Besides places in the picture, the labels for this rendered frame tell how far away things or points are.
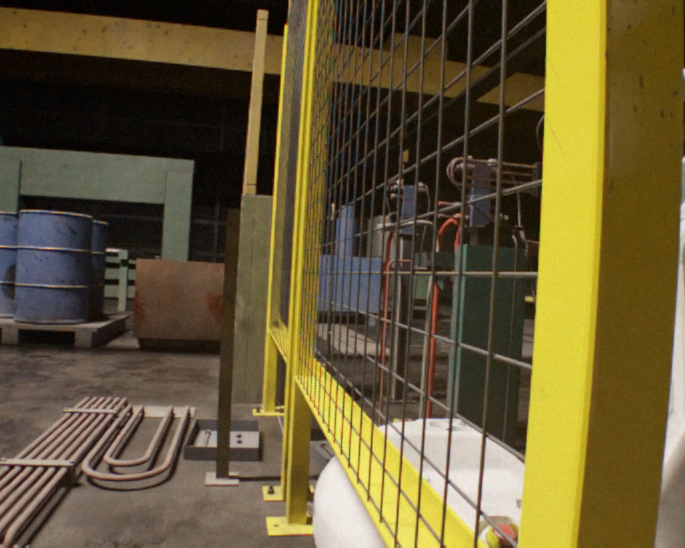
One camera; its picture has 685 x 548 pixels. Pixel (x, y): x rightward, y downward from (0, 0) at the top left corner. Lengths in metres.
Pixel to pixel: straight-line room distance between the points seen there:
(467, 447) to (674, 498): 0.35
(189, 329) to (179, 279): 0.39
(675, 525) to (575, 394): 0.74
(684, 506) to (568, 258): 0.76
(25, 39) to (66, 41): 0.91
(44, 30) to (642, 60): 14.42
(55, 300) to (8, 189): 7.06
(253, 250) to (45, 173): 9.06
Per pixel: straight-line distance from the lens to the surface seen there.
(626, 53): 0.28
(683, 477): 0.97
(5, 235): 5.11
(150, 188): 10.98
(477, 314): 2.01
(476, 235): 2.05
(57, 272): 4.64
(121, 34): 14.14
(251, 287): 2.65
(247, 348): 2.68
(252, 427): 2.26
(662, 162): 0.28
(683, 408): 0.98
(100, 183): 11.18
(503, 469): 1.08
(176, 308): 4.32
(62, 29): 14.48
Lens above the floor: 0.64
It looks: level
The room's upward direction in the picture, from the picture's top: 3 degrees clockwise
